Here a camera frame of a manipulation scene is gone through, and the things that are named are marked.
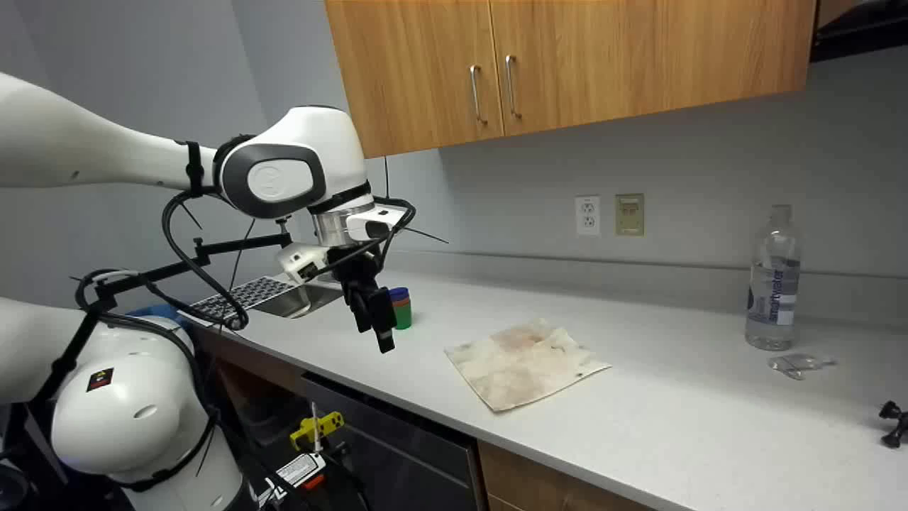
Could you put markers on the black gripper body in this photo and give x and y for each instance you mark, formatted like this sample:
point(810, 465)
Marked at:
point(354, 270)

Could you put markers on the blue and green cup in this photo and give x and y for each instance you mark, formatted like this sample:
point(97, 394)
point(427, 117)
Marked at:
point(403, 307)

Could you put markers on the stained white cloth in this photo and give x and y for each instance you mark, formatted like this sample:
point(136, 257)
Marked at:
point(524, 365)

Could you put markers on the clear plastic wrapper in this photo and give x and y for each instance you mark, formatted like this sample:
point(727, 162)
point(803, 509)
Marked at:
point(802, 365)

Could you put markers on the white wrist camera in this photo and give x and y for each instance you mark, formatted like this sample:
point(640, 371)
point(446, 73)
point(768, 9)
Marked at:
point(302, 260)

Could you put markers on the red and white device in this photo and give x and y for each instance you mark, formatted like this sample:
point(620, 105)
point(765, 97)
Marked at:
point(300, 472)

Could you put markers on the dark range hood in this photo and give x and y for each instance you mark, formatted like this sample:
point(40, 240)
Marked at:
point(866, 29)

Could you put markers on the wooden wall cabinet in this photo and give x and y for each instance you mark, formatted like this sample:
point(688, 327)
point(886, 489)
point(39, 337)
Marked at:
point(568, 57)

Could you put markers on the steel sink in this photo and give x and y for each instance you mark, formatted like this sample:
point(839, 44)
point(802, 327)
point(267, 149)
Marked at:
point(284, 300)

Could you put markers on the small black tripod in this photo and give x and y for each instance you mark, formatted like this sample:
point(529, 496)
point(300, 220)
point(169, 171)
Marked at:
point(891, 423)

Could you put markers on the white wall outlet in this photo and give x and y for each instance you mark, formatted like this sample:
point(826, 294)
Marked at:
point(588, 218)

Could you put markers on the black dishwasher front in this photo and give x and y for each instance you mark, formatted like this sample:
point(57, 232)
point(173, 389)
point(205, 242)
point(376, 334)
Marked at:
point(397, 455)

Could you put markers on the clear plastic water bottle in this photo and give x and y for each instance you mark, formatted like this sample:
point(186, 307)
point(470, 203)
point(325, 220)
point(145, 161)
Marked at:
point(773, 286)

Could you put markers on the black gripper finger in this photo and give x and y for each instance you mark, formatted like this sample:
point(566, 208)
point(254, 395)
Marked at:
point(358, 311)
point(382, 327)

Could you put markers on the wall power outlet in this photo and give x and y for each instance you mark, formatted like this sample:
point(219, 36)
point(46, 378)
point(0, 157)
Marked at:
point(630, 215)

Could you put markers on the wooden base cabinet front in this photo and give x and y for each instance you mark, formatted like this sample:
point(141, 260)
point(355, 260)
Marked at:
point(541, 486)

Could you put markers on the yellow clamp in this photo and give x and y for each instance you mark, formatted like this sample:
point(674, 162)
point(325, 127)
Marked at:
point(315, 430)

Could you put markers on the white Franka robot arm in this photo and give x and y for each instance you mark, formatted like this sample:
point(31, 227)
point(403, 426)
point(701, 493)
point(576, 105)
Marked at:
point(124, 408)

